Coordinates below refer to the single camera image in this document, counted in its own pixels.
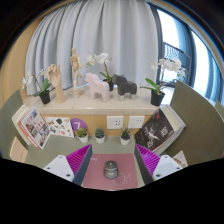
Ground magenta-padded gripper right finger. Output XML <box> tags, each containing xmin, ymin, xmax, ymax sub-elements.
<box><xmin>133</xmin><ymin>143</ymin><xmax>184</xmax><ymax>186</ymax></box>

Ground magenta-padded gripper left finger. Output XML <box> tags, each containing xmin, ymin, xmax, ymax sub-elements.
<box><xmin>43</xmin><ymin>143</ymin><xmax>94</xmax><ymax>187</ymax></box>

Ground dark grey computer mouse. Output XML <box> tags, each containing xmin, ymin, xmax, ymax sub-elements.
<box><xmin>104</xmin><ymin>160</ymin><xmax>119</xmax><ymax>180</ymax></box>

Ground dusky pink mouse pad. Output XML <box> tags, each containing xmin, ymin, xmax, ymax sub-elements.
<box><xmin>82</xmin><ymin>153</ymin><xmax>139</xmax><ymax>191</ymax></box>

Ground food picture sheet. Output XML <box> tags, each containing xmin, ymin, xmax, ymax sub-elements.
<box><xmin>172</xmin><ymin>149</ymin><xmax>189</xmax><ymax>169</ymax></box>

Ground black cover book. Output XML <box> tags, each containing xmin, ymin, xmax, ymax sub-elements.
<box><xmin>134</xmin><ymin>105</ymin><xmax>187</xmax><ymax>155</ymax></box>

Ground small succulent in white pot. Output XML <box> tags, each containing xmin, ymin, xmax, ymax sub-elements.
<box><xmin>120</xmin><ymin>127</ymin><xmax>132</xmax><ymax>146</ymax></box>
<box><xmin>94</xmin><ymin>127</ymin><xmax>106</xmax><ymax>144</ymax></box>
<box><xmin>76</xmin><ymin>126</ymin><xmax>90</xmax><ymax>144</ymax></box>

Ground round purple number sign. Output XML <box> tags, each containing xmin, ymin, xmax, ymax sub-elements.
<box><xmin>69</xmin><ymin>117</ymin><xmax>89</xmax><ymax>136</ymax></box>

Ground white-spined photo cover book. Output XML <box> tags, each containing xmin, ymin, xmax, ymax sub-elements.
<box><xmin>17</xmin><ymin>106</ymin><xmax>51</xmax><ymax>150</ymax></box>

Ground white orchid in black pot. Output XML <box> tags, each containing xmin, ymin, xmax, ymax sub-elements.
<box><xmin>21</xmin><ymin>68</ymin><xmax>53</xmax><ymax>105</ymax></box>
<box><xmin>85</xmin><ymin>52</ymin><xmax>116</xmax><ymax>92</ymax></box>
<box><xmin>139</xmin><ymin>57</ymin><xmax>188</xmax><ymax>107</ymax></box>

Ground light stone ledge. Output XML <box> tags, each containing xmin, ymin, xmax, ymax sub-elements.
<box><xmin>21</xmin><ymin>86</ymin><xmax>174</xmax><ymax>118</ymax></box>

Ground wooden hand model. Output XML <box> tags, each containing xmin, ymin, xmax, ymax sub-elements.
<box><xmin>46</xmin><ymin>63</ymin><xmax>67</xmax><ymax>104</ymax></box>

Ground dark grey horse figure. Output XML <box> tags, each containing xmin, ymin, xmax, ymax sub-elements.
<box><xmin>113</xmin><ymin>73</ymin><xmax>139</xmax><ymax>102</ymax></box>

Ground pink horse figure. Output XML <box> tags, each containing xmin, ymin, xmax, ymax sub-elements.
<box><xmin>84</xmin><ymin>72</ymin><xmax>111</xmax><ymax>103</ymax></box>

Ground wooden artist mannequin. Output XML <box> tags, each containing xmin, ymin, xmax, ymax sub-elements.
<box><xmin>69</xmin><ymin>47</ymin><xmax>84</xmax><ymax>98</ymax></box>

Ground window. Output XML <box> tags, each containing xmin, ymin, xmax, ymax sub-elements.
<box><xmin>149</xmin><ymin>3</ymin><xmax>224</xmax><ymax>104</ymax></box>

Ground light grey curtain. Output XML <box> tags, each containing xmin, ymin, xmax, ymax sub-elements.
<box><xmin>24</xmin><ymin>0</ymin><xmax>161</xmax><ymax>101</ymax></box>

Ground white wall socket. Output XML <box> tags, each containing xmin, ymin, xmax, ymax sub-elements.
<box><xmin>106</xmin><ymin>115</ymin><xmax>125</xmax><ymax>130</ymax></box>
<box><xmin>128</xmin><ymin>115</ymin><xmax>146</xmax><ymax>130</ymax></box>

